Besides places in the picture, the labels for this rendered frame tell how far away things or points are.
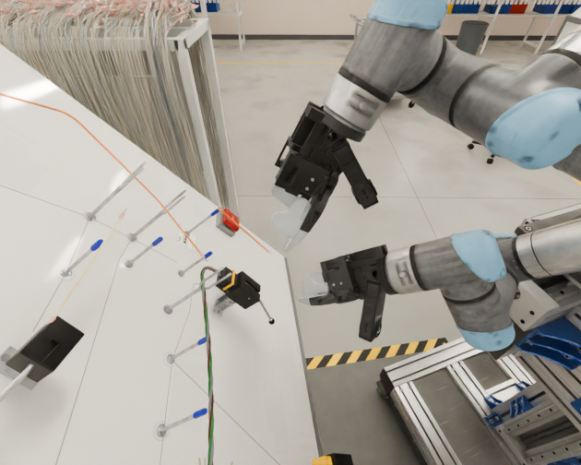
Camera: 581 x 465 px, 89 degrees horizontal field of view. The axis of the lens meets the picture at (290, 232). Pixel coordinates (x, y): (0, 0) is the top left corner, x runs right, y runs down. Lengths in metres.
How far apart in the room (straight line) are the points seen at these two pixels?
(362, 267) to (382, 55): 0.32
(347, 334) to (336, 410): 0.41
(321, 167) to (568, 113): 0.25
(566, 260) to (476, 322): 0.16
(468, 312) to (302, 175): 0.32
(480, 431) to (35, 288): 1.57
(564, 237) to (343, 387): 1.36
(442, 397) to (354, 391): 0.41
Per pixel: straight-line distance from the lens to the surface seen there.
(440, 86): 0.43
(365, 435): 1.70
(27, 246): 0.50
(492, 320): 0.54
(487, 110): 0.38
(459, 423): 1.62
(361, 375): 1.77
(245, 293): 0.58
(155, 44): 1.08
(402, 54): 0.40
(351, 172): 0.43
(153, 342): 0.52
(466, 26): 7.32
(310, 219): 0.43
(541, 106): 0.36
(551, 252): 0.59
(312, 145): 0.42
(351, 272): 0.54
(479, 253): 0.47
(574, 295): 0.88
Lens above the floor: 1.63
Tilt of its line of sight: 44 degrees down
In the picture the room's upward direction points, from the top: straight up
